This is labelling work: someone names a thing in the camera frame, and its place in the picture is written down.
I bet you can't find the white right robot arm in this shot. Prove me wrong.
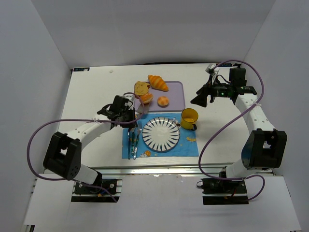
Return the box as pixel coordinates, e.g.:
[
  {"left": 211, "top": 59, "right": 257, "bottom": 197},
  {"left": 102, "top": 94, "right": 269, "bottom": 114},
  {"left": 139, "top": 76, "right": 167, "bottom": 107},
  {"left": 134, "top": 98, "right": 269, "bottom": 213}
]
[{"left": 191, "top": 65, "right": 287, "bottom": 181}]

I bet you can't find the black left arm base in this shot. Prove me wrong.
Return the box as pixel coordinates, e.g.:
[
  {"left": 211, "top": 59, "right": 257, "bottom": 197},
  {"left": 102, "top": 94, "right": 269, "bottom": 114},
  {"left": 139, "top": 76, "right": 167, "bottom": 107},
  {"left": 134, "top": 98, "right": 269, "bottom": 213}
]
[{"left": 71, "top": 179, "right": 123, "bottom": 203}]

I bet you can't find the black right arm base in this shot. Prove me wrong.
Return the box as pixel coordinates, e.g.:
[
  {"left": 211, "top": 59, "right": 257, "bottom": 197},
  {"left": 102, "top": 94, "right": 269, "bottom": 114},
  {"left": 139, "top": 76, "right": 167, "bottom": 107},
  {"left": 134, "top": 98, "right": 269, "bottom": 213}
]
[{"left": 197, "top": 178, "right": 249, "bottom": 205}]

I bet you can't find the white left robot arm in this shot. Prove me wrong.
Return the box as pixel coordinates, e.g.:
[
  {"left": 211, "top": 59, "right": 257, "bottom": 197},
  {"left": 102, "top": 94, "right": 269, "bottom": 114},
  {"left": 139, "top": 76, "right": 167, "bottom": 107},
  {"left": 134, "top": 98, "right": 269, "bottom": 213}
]
[{"left": 43, "top": 95, "right": 136, "bottom": 186}]

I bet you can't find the round golden bread roll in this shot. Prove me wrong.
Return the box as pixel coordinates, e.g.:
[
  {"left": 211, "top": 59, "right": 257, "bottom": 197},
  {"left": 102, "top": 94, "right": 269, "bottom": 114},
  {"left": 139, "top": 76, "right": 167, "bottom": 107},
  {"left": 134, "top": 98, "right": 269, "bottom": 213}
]
[{"left": 157, "top": 96, "right": 169, "bottom": 107}]

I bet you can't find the yellow enamel mug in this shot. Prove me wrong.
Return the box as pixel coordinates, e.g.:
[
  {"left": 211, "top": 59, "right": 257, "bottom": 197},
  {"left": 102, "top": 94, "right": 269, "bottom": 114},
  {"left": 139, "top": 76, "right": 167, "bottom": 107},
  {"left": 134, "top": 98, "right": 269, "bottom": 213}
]
[{"left": 181, "top": 108, "right": 198, "bottom": 131}]

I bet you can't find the lavender plastic tray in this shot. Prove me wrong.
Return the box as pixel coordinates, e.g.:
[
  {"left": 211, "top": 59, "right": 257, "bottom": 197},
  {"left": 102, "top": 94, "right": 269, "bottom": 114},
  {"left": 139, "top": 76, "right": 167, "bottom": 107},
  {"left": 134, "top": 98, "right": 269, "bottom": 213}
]
[{"left": 134, "top": 81, "right": 185, "bottom": 113}]

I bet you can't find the sesame cream bun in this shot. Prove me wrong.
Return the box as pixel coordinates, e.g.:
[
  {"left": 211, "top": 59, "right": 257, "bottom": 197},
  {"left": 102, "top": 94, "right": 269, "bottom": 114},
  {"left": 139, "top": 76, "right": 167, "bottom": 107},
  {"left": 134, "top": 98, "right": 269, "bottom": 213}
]
[{"left": 140, "top": 92, "right": 153, "bottom": 104}]

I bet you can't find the brown toast slice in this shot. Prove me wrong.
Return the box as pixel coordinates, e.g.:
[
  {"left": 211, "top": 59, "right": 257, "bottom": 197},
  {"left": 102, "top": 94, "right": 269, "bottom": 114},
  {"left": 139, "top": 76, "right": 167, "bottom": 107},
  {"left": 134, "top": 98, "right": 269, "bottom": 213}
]
[{"left": 134, "top": 81, "right": 150, "bottom": 96}]

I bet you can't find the orange striped croissant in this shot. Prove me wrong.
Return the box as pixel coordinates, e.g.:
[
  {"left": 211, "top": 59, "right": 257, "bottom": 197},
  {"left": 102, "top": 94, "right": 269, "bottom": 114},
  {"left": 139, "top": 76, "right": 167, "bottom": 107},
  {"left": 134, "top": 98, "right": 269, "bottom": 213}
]
[{"left": 148, "top": 75, "right": 169, "bottom": 92}]

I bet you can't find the white blue striped plate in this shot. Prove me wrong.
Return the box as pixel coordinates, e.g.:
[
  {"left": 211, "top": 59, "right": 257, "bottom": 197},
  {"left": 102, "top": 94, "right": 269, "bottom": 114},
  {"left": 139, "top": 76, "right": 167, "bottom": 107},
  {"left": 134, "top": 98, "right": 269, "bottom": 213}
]
[{"left": 142, "top": 116, "right": 180, "bottom": 152}]

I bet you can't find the blue cartoon placemat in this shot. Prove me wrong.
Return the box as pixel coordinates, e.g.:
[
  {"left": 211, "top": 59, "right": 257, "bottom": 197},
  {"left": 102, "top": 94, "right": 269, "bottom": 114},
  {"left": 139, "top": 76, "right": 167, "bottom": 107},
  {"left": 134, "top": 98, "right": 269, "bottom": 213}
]
[{"left": 122, "top": 113, "right": 199, "bottom": 159}]

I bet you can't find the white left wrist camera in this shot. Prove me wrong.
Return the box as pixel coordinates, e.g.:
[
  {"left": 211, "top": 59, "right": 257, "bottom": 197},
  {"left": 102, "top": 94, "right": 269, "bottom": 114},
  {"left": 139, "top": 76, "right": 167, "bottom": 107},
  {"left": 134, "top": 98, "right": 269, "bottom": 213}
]
[{"left": 125, "top": 94, "right": 135, "bottom": 103}]

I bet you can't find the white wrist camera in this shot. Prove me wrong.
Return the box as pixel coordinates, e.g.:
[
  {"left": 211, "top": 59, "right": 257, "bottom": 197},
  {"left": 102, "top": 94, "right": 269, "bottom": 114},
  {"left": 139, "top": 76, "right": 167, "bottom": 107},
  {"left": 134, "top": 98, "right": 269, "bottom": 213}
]
[
  {"left": 125, "top": 94, "right": 135, "bottom": 103},
  {"left": 205, "top": 63, "right": 218, "bottom": 85}
]

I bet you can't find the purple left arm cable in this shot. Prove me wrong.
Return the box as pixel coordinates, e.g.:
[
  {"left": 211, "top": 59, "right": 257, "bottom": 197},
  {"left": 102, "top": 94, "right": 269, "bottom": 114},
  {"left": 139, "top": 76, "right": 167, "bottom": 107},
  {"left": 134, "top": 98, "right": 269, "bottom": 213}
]
[{"left": 26, "top": 92, "right": 145, "bottom": 203}]

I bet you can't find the silver knife teal handle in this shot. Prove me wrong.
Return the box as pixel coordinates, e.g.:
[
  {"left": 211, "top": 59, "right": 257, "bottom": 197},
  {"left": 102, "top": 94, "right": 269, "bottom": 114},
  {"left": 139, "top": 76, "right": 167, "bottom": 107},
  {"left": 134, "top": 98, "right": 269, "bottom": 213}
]
[{"left": 127, "top": 129, "right": 131, "bottom": 160}]

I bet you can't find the silver fork teal handle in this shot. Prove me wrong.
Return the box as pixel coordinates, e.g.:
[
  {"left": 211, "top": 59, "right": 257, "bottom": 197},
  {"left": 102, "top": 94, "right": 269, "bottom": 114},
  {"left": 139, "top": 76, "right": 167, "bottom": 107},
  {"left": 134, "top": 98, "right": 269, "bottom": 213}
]
[{"left": 133, "top": 121, "right": 142, "bottom": 160}]

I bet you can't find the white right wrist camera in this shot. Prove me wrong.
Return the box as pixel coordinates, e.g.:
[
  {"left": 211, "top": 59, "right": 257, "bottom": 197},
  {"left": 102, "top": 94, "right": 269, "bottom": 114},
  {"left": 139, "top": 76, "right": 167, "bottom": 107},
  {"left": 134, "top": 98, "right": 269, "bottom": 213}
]
[{"left": 205, "top": 63, "right": 218, "bottom": 85}]

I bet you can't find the silver spoon teal handle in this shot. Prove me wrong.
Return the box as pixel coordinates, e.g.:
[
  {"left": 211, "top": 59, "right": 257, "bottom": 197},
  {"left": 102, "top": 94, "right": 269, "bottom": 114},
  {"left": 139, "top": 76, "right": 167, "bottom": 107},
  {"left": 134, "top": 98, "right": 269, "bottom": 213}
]
[{"left": 131, "top": 130, "right": 137, "bottom": 160}]

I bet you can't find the aluminium table frame rail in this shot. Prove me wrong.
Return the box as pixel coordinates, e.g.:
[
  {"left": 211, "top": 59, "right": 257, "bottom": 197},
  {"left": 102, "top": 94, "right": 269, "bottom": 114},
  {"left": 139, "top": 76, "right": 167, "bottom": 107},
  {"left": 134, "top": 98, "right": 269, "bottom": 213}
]
[{"left": 23, "top": 158, "right": 276, "bottom": 232}]

